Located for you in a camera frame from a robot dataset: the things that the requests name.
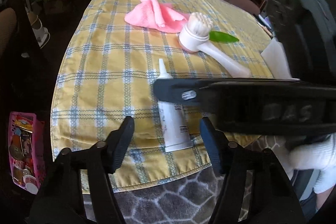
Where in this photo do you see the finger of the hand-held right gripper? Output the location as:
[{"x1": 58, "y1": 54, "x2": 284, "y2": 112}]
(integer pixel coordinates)
[{"x1": 154, "y1": 78, "x2": 209, "y2": 109}]

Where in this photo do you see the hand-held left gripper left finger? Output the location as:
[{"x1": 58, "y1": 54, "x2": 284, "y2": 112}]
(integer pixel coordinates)
[{"x1": 26, "y1": 116, "x2": 135, "y2": 224}]

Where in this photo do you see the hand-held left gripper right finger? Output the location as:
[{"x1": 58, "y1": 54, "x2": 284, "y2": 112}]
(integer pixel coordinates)
[{"x1": 199, "y1": 117, "x2": 306, "y2": 224}]

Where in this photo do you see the white organizer box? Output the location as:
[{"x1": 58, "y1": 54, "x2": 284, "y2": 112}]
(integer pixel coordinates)
[{"x1": 261, "y1": 38, "x2": 300, "y2": 80}]

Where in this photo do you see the white tube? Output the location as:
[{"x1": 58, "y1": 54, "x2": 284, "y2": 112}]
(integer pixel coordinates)
[{"x1": 157, "y1": 58, "x2": 194, "y2": 153}]

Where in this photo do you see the person's right forearm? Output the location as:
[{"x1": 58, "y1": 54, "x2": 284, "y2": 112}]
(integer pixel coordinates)
[{"x1": 315, "y1": 183, "x2": 335, "y2": 214}]

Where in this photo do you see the person's right hand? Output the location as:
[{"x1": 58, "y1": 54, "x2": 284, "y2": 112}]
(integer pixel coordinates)
[{"x1": 286, "y1": 133, "x2": 336, "y2": 194}]

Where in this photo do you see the white facial brush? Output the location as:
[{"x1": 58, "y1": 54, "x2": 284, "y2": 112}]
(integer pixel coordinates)
[{"x1": 178, "y1": 12, "x2": 251, "y2": 77}]

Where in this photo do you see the yellow plaid cloth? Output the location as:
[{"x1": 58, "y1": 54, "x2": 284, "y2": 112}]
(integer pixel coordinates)
[{"x1": 50, "y1": 0, "x2": 273, "y2": 191}]

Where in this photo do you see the grey patterned blanket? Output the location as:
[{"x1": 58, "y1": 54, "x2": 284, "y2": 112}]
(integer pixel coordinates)
[{"x1": 81, "y1": 135, "x2": 292, "y2": 224}]

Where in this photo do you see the green plastic leaf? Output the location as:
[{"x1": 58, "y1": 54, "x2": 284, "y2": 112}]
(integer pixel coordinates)
[{"x1": 209, "y1": 31, "x2": 240, "y2": 44}]

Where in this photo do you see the pink cloth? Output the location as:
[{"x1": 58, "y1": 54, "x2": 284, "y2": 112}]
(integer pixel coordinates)
[{"x1": 124, "y1": 0, "x2": 189, "y2": 33}]

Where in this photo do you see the pink plastic basket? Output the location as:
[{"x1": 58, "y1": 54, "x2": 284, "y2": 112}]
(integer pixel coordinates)
[{"x1": 9, "y1": 112, "x2": 46, "y2": 192}]

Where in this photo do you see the white tan lamp base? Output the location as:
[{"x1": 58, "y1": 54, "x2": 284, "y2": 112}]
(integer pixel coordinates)
[{"x1": 29, "y1": 13, "x2": 50, "y2": 43}]

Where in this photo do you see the brown chair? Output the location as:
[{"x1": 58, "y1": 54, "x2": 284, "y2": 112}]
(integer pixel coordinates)
[{"x1": 0, "y1": 7, "x2": 17, "y2": 56}]

